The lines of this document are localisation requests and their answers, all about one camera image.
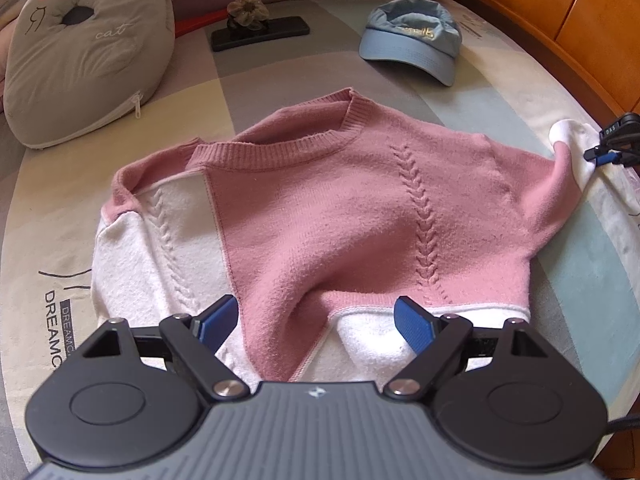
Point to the wooden headboard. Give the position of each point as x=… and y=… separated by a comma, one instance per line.
x=560, y=15

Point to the pink and white knit sweater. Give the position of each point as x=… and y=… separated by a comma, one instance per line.
x=325, y=220

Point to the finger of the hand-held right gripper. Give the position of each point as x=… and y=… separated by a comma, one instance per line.
x=610, y=159
x=592, y=153

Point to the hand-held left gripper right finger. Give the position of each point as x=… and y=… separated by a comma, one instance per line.
x=412, y=325

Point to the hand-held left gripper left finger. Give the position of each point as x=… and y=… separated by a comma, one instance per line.
x=220, y=317

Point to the blue cap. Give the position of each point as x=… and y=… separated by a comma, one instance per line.
x=410, y=50

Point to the grey cat cushion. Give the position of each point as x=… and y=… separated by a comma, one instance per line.
x=85, y=55

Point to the red stick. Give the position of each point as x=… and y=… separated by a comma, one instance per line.
x=200, y=21

